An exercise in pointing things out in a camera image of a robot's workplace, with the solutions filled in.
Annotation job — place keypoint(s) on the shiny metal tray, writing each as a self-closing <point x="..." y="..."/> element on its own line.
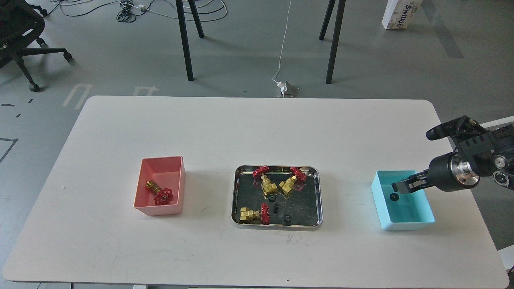
<point x="304" y="205"/>

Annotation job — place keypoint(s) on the white chair base leg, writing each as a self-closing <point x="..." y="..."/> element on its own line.
<point x="498" y="123"/>

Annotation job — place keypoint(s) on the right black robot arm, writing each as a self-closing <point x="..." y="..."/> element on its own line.
<point x="503" y="157"/>

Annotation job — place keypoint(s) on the brass valve top right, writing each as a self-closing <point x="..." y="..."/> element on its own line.
<point x="287" y="187"/>

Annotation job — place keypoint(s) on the brass valve top left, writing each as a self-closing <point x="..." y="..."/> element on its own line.
<point x="268" y="187"/>

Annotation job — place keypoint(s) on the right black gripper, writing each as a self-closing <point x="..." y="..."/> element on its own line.
<point x="472" y="158"/>

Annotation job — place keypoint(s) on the black office chair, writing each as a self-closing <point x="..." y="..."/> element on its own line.
<point x="21" y="28"/>

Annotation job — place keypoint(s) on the black table leg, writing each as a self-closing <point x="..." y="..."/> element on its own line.
<point x="184" y="39"/>
<point x="196" y="18"/>
<point x="327" y="17"/>
<point x="335" y="40"/>

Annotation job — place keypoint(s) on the black rear table leg left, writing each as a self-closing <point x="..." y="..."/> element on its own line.
<point x="196" y="18"/>

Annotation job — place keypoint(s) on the black rear table leg right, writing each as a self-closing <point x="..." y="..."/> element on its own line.
<point x="327" y="17"/>

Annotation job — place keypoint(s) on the blue plastic box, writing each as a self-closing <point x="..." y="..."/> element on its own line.
<point x="410" y="211"/>

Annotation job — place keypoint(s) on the brass valve bottom left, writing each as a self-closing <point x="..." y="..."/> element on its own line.
<point x="250" y="216"/>

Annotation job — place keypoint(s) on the brass valve red handle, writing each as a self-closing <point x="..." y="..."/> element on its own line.
<point x="161" y="196"/>

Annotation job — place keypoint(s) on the pink plastic box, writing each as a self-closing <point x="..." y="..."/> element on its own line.
<point x="167" y="172"/>

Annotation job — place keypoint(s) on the white cardboard box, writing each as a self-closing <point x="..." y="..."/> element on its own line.
<point x="398" y="13"/>

